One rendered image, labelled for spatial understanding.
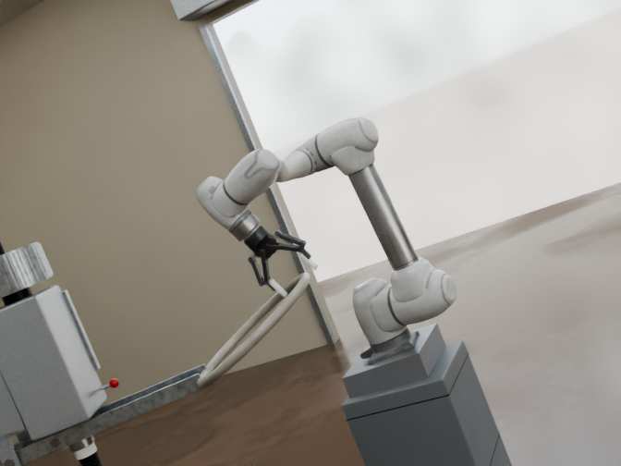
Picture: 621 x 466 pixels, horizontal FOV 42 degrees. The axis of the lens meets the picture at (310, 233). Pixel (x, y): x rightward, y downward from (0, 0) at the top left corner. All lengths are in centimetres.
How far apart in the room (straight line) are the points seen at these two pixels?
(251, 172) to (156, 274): 586
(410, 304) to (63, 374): 117
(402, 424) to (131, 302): 574
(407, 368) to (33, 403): 124
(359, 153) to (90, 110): 564
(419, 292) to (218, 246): 503
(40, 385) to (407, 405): 122
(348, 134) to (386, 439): 109
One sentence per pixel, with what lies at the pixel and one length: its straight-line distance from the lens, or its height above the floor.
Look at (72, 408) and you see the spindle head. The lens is 263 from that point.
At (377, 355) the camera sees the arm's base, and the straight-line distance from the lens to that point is 298.
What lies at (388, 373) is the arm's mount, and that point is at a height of 85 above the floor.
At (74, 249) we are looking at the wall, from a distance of 860.
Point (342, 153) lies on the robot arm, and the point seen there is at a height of 164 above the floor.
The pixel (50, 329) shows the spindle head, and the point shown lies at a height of 147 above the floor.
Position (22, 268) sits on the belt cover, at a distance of 261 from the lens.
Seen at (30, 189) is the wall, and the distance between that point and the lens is 877.
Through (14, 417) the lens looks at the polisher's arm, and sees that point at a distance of 271.
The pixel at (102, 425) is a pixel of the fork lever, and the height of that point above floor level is 113.
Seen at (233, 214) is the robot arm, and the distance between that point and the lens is 241.
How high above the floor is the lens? 166
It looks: 5 degrees down
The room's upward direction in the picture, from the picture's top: 22 degrees counter-clockwise
